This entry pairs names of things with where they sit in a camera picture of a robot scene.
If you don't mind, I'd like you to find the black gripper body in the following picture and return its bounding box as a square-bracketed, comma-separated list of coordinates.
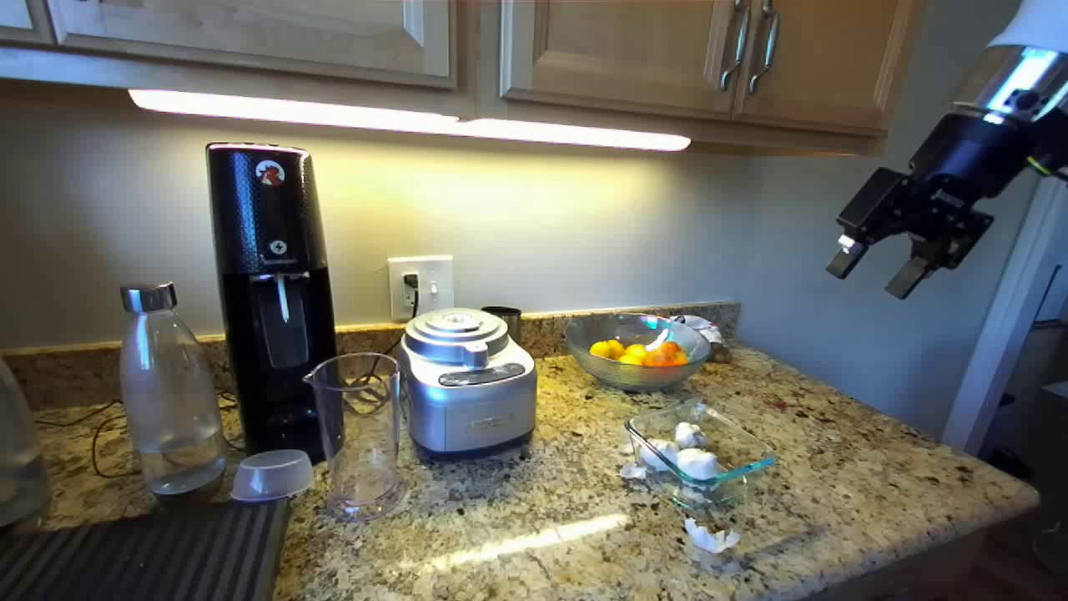
[835, 163, 998, 273]

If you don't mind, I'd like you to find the rectangular glass container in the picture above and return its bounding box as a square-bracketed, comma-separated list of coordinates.
[620, 410, 781, 503]

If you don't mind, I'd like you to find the clear drinking glass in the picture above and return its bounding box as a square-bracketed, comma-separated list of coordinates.
[301, 346, 415, 525]

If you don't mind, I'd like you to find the blue white snack bag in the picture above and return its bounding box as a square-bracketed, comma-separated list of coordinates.
[653, 310, 731, 362]

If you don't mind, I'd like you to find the light wood cabinet door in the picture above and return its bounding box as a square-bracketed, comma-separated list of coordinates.
[497, 0, 745, 114]
[0, 0, 53, 48]
[42, 0, 461, 91]
[738, 0, 915, 137]

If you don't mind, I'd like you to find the orange fruit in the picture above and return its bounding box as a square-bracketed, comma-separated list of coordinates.
[641, 336, 695, 374]

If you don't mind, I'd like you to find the round glass fruit bowl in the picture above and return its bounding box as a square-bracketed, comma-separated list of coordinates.
[559, 310, 713, 393]

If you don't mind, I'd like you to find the loose white garlic skin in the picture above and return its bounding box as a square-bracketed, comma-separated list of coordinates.
[679, 515, 745, 562]

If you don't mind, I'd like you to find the dark metal cup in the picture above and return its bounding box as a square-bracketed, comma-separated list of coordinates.
[477, 304, 528, 344]

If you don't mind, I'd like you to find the black power plug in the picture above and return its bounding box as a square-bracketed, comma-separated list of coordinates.
[396, 267, 425, 320]

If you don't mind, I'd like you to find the under cabinet light strip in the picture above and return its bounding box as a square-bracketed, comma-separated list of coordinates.
[127, 87, 695, 157]

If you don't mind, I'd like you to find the grey round lid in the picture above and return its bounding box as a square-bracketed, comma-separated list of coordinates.
[227, 449, 318, 509]

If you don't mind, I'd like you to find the clear bottle with metal cap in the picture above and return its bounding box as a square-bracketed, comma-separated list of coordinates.
[118, 281, 230, 499]

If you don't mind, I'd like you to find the black ribbed drying mat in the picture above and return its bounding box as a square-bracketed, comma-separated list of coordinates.
[0, 499, 292, 601]

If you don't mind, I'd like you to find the clear glass bottle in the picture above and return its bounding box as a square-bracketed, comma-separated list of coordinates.
[0, 355, 49, 531]

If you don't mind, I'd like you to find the white stand post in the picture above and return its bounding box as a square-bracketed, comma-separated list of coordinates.
[941, 177, 1068, 455]

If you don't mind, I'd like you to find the metal cabinet handle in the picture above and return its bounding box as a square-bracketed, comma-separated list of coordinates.
[713, 0, 755, 95]
[745, 0, 781, 98]

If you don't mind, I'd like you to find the white wall outlet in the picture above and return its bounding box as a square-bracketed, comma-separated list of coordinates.
[385, 253, 456, 324]

